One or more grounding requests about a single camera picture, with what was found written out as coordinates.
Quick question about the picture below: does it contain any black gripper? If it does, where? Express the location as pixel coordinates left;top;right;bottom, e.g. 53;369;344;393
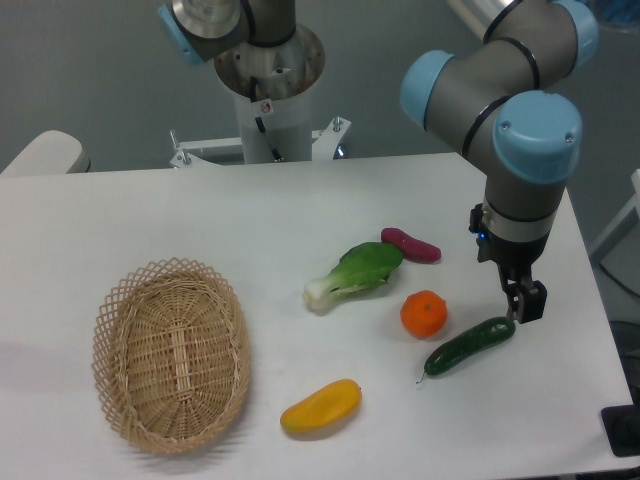
469;203;549;323

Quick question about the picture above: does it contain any dark green cucumber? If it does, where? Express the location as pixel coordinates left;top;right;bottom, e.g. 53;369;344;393
419;317;516;382

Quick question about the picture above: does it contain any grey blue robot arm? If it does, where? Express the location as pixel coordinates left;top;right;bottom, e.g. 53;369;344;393
158;1;599;323

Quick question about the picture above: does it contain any orange tangerine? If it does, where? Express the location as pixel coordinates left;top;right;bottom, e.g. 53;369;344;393
400;290;448;338

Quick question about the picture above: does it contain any purple sweet potato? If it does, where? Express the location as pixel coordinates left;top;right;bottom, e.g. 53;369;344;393
380;227;442;264

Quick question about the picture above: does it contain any black device at table edge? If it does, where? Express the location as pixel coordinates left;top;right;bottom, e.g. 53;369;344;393
601;405;639;458

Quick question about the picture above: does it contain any green bok choy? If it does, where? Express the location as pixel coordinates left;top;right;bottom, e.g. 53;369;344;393
303;242;404;312

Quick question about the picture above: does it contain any yellow mango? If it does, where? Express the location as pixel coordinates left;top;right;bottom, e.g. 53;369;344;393
280;379;362;435

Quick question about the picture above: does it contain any woven wicker basket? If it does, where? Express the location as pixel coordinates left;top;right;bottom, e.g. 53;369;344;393
92;258;250;455

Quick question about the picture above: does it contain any white chair armrest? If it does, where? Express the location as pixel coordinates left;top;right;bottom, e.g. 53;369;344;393
1;130;91;178

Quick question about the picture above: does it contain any white frame at right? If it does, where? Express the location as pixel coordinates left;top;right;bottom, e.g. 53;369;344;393
588;170;639;298

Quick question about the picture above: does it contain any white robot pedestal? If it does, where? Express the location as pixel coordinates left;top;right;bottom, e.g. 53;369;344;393
170;24;351;168

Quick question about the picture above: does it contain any black cable on pedestal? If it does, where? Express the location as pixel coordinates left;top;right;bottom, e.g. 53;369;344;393
248;75;286;164

